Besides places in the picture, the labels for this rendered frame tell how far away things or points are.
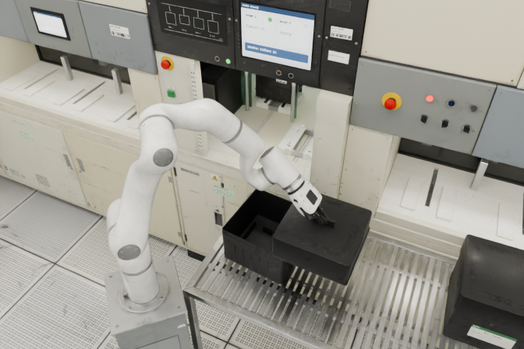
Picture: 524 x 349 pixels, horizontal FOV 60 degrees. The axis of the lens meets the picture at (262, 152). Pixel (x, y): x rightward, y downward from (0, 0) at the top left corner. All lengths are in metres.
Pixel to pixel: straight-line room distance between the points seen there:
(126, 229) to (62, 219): 1.90
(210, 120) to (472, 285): 1.01
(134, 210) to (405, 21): 1.04
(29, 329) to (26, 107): 1.24
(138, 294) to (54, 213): 1.74
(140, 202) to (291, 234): 0.53
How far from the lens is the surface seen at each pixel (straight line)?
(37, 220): 3.45
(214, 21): 1.81
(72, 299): 2.93
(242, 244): 1.80
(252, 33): 1.74
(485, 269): 1.76
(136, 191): 1.44
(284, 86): 2.43
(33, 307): 2.99
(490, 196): 2.26
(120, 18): 2.08
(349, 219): 1.71
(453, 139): 1.71
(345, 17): 1.59
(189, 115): 1.33
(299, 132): 2.34
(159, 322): 1.85
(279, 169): 1.54
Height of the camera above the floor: 2.29
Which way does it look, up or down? 39 degrees down
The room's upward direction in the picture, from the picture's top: straight up
